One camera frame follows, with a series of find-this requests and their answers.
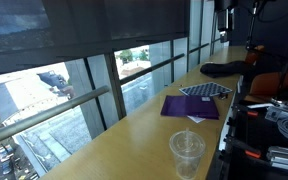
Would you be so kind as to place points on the purple cloth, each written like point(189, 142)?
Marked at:
point(189, 106)

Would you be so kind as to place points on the grey metal handrail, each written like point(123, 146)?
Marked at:
point(150, 68)
point(200, 47)
point(44, 115)

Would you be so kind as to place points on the thin pencil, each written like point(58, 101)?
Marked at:
point(174, 85)

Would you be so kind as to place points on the white paper sheet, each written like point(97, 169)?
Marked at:
point(196, 118)

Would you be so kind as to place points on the checkered calibration board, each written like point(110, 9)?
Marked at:
point(205, 89)

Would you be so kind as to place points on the small black clip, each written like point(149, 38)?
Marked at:
point(223, 96)

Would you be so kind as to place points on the clear plastic cup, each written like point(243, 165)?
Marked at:
point(187, 156)

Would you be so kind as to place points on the black cloth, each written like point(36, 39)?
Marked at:
point(224, 69)

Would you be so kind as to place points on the dark window blind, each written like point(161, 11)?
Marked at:
point(84, 30)

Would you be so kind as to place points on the black perforated breadboard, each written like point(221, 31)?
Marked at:
point(250, 133)

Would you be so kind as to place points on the orange chair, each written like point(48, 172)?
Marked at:
point(277, 81)
point(254, 55)

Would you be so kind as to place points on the black stand pole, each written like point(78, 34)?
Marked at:
point(252, 26)

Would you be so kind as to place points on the aluminium extrusion bar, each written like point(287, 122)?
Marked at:
point(285, 160)

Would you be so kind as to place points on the black mounted camera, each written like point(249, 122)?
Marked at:
point(224, 18)

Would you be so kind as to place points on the grey metal frame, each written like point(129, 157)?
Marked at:
point(282, 112)

